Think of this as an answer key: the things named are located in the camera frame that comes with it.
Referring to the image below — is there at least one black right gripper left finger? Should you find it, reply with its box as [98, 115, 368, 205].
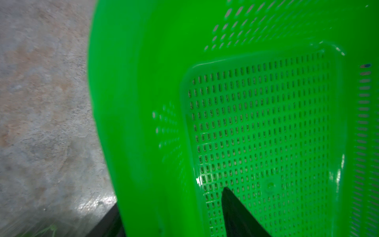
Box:
[86, 203, 126, 237]

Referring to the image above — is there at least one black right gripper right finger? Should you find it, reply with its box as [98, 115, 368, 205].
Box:
[222, 187, 271, 237]

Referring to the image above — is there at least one clear pepper container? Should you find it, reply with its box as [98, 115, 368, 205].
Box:
[14, 224, 58, 237]

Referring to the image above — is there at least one green plastic basket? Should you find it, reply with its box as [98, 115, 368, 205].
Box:
[88, 1, 379, 237]

